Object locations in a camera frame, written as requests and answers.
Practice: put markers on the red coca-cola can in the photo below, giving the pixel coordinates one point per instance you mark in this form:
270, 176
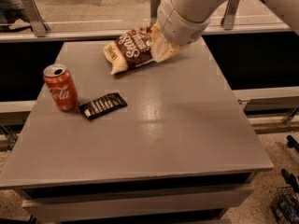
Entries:
60, 83

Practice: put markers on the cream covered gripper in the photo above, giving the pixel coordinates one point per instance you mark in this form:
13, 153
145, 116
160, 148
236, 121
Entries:
179, 28

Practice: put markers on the metal railing bracket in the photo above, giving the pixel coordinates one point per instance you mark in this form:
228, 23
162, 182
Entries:
154, 4
32, 12
228, 20

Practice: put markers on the person sitting in background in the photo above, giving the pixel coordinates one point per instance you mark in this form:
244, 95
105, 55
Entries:
11, 11

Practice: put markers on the left metal railing bracket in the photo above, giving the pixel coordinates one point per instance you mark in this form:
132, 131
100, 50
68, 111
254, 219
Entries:
32, 12

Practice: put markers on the grey table drawer unit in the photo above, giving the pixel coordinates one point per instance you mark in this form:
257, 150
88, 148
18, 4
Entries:
163, 197

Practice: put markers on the right metal railing bracket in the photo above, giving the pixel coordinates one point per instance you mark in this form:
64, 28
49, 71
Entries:
228, 20

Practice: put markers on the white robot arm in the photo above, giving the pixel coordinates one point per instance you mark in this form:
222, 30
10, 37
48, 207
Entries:
182, 22

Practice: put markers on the middle metal railing bracket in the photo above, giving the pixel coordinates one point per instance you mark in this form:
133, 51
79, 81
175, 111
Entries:
154, 4

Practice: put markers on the brown white chip bag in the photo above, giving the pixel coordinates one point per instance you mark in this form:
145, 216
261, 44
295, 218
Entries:
130, 50

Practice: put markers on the black wire basket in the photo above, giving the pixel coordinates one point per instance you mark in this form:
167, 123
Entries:
285, 206

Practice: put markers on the black rxbar chocolate bar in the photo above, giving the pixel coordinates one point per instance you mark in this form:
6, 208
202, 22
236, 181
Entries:
102, 105

